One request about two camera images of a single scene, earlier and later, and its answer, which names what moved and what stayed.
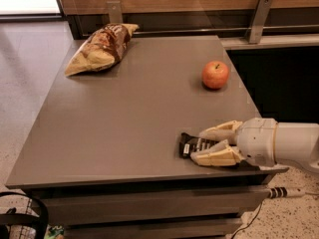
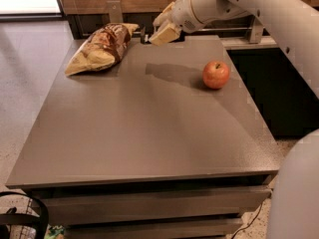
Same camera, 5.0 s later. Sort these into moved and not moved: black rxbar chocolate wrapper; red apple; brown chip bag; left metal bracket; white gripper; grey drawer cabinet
Moved: black rxbar chocolate wrapper; white gripper
Not moved: brown chip bag; grey drawer cabinet; left metal bracket; red apple
